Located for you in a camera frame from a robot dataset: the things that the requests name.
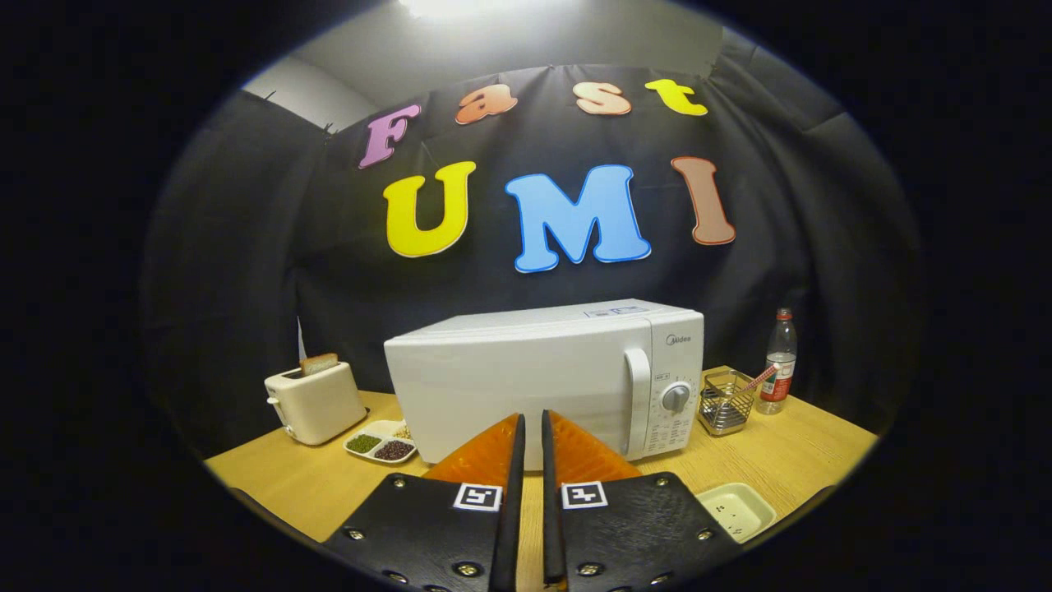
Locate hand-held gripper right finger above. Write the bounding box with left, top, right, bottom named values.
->
left=541, top=409, right=745, bottom=592

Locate divided dish of beans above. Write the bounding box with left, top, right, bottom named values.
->
left=343, top=419, right=418, bottom=465

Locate clear plastic water bottle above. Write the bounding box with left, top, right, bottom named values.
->
left=758, top=308, right=798, bottom=415

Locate bright ceiling light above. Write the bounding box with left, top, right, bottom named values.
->
left=399, top=0, right=535, bottom=21

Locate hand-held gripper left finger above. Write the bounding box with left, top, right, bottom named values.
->
left=322, top=412, right=527, bottom=592

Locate white microwave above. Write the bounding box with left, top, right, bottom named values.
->
left=384, top=298, right=706, bottom=471

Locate metal wire utensil holder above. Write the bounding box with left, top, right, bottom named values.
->
left=698, top=369, right=757, bottom=437

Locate cream toaster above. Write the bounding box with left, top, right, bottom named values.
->
left=265, top=360, right=369, bottom=446

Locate red checked straw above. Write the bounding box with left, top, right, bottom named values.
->
left=736, top=364, right=779, bottom=397

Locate white square plate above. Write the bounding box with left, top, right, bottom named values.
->
left=694, top=482, right=777, bottom=543

